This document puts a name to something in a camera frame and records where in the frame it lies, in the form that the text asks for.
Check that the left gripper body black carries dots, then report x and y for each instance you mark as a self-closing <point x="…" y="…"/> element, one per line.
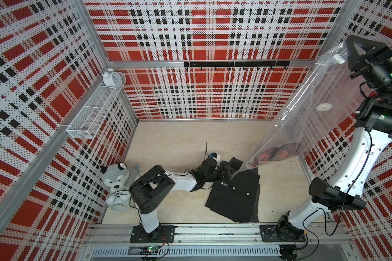
<point x="215" y="176"/>

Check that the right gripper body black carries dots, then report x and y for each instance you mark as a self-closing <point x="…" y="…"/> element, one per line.
<point x="380" y="73"/>

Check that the clear plastic vacuum bag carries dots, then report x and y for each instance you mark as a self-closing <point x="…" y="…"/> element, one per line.
<point x="326" y="97"/>

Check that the red black plaid shirt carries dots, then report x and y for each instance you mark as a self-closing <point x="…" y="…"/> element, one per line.
<point x="273" y="154"/>

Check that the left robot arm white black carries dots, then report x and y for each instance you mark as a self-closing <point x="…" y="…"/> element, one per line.
<point x="152" y="188"/>

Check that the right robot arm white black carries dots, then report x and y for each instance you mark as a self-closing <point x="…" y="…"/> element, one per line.
<point x="373" y="132"/>

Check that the white alarm clock on floor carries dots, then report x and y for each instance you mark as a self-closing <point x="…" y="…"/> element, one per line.
<point x="119" y="201"/>

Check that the grey husky plush toy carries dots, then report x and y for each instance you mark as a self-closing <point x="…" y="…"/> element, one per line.
<point x="119" y="176"/>

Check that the white alarm clock on shelf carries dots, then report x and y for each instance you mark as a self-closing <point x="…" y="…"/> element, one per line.
<point x="111" y="78"/>

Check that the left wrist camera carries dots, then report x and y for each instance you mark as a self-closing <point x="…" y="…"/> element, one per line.
<point x="215" y="156"/>

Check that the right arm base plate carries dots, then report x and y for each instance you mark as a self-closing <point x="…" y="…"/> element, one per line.
<point x="286" y="233"/>

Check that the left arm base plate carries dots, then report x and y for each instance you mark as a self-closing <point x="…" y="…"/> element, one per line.
<point x="152" y="233"/>

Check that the black hook rail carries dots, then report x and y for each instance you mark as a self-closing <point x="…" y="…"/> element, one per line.
<point x="271" y="64"/>

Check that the electronics board with cables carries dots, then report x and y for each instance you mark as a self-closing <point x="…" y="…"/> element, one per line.
<point x="149" y="253"/>

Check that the aluminium mounting rail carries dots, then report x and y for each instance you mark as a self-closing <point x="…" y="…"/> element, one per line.
<point x="210" y="234"/>

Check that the white wire mesh shelf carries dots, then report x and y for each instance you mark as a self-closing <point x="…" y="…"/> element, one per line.
<point x="88" y="121"/>

